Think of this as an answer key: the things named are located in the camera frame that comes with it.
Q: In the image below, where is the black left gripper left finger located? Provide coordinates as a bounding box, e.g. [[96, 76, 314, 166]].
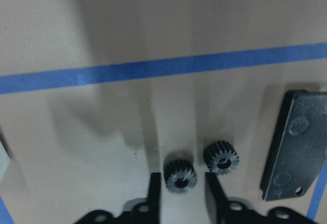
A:
[[147, 172, 161, 223]]

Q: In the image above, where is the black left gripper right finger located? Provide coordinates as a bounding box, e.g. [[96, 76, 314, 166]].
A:
[[205, 172, 229, 223]]

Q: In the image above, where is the black brake pad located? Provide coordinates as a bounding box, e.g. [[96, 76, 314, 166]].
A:
[[260, 90, 326, 201]]

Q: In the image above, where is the small black bearing gear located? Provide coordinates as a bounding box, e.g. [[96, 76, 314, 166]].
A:
[[163, 159, 197, 194]]

